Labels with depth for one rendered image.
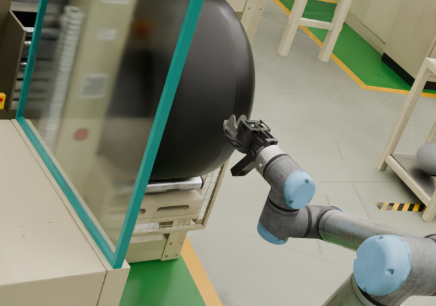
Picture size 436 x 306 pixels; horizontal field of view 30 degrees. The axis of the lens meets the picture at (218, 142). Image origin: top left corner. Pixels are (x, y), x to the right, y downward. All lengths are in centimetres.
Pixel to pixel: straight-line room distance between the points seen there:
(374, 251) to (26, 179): 72
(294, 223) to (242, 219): 214
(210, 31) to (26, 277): 106
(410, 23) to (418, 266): 562
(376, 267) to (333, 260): 263
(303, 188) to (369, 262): 47
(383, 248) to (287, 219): 55
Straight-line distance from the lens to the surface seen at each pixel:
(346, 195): 489
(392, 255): 160
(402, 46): 719
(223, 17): 237
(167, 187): 255
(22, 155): 182
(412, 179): 513
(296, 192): 205
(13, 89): 270
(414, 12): 714
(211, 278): 378
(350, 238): 201
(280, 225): 212
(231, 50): 232
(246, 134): 218
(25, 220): 162
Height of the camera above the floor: 221
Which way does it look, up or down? 27 degrees down
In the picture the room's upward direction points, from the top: 19 degrees clockwise
